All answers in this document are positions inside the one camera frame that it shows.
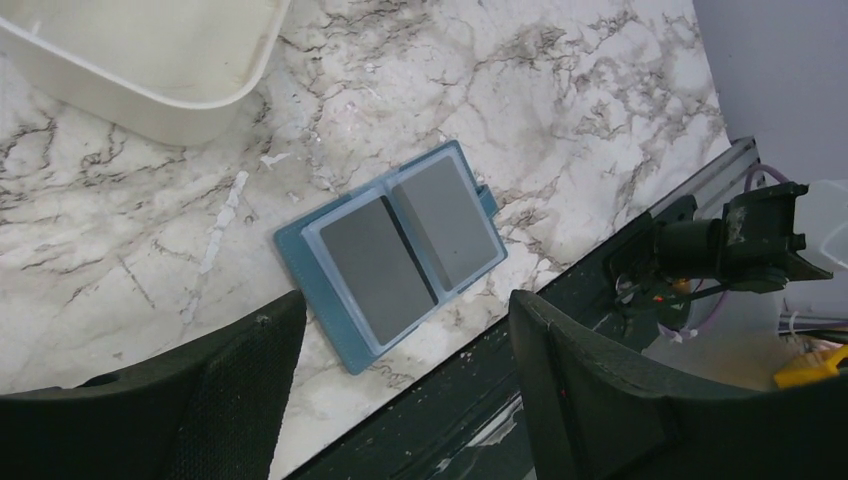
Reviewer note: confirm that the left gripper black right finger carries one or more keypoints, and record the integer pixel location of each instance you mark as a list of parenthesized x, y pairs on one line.
[(600, 410)]

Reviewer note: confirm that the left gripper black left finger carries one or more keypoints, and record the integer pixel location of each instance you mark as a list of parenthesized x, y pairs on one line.
[(209, 409)]

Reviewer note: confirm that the blue leather card holder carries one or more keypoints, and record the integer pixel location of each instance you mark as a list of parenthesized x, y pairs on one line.
[(309, 264)]

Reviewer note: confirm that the grey card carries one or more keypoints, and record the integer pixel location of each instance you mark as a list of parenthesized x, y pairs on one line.
[(447, 221)]

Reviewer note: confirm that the white oblong plastic tray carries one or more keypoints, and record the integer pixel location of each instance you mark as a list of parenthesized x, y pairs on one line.
[(176, 72)]

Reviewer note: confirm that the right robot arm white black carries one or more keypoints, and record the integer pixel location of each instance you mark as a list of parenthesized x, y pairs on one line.
[(763, 240)]

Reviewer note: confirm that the yellow plastic object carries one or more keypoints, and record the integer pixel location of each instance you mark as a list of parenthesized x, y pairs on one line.
[(812, 367)]

